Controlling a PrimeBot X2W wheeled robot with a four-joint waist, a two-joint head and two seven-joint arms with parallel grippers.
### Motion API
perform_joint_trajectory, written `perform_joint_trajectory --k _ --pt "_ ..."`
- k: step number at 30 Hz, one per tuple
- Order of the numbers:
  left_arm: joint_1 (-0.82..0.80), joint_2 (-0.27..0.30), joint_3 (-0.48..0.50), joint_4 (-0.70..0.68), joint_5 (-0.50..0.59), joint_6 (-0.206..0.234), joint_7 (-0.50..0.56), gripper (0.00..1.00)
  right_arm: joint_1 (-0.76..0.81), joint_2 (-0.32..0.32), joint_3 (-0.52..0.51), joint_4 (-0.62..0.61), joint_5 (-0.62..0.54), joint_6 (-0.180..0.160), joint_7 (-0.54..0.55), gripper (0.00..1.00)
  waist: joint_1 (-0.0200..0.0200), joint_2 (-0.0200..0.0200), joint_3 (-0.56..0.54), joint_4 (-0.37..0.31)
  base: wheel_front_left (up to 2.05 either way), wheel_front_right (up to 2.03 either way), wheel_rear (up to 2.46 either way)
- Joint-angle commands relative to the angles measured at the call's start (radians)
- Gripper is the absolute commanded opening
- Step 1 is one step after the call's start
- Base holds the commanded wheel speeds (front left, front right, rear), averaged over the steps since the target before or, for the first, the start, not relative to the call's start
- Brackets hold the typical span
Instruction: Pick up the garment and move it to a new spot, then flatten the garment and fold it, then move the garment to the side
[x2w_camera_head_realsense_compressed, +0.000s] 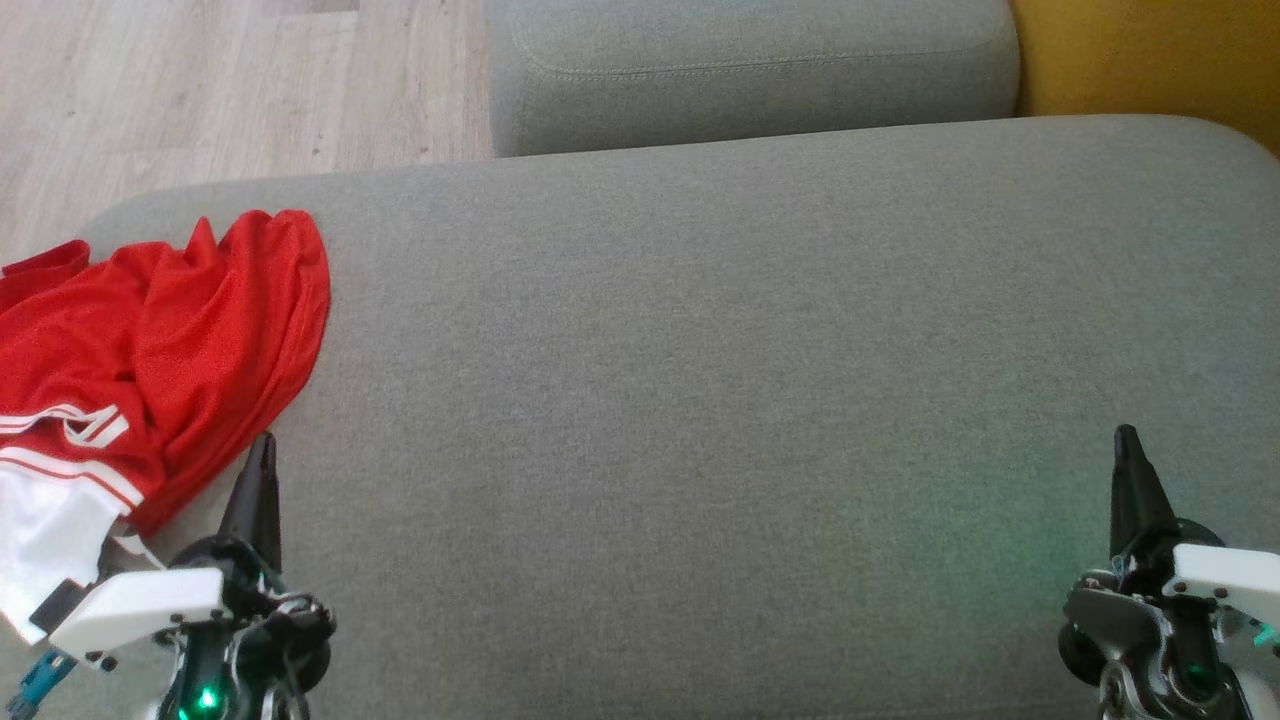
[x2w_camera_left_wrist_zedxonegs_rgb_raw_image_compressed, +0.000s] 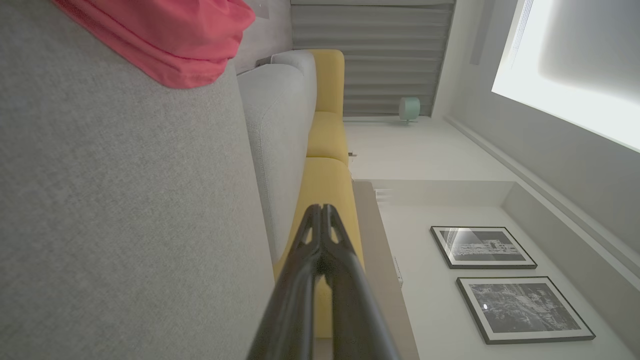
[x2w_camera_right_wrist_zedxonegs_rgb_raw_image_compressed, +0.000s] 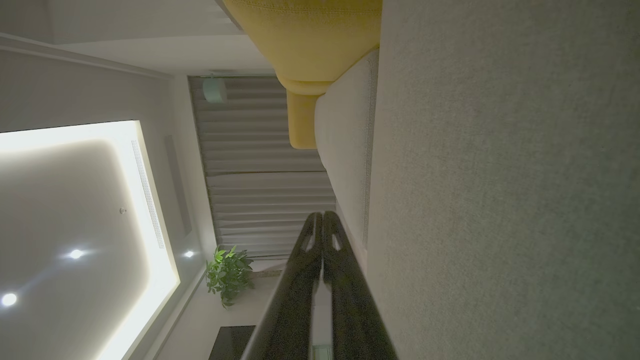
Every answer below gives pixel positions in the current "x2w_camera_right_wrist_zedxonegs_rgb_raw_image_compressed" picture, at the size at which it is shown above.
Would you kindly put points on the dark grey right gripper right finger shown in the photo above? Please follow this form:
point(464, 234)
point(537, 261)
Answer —
point(355, 320)

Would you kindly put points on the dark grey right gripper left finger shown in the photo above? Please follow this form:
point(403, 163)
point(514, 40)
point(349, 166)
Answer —
point(290, 310)

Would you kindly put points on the low pale television cabinet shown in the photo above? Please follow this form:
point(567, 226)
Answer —
point(322, 353)

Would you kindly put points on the green potted plant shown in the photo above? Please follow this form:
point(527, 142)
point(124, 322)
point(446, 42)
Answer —
point(229, 275)

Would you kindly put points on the round recessed ceiling spotlight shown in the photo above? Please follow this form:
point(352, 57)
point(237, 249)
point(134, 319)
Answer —
point(76, 254)
point(188, 254)
point(8, 299)

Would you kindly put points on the grey pleated curtain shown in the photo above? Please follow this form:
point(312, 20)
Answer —
point(260, 165)

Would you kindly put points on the grey sofa seat cushion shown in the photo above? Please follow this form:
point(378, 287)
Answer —
point(345, 140)

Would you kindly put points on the long ceiling air vent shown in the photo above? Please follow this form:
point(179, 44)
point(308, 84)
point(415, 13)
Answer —
point(148, 195)

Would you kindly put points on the large grey sofa chaise seat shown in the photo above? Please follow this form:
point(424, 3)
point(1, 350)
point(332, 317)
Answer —
point(500, 200)

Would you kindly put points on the yellow sofa back cushion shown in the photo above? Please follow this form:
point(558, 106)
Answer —
point(310, 40)
point(301, 120)

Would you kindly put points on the pale green cylindrical lamp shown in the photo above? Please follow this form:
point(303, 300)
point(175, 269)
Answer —
point(214, 90)

